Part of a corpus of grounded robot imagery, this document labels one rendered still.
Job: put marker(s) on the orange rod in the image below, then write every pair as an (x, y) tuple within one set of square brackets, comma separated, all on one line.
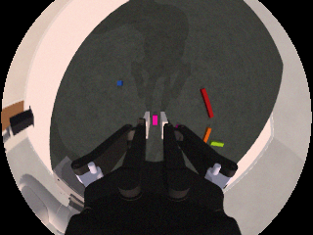
[(206, 134)]

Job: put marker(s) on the lime green rod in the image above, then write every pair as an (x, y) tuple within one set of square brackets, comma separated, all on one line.
[(216, 143)]

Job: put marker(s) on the dark red rod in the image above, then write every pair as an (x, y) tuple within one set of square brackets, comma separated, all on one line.
[(207, 103)]

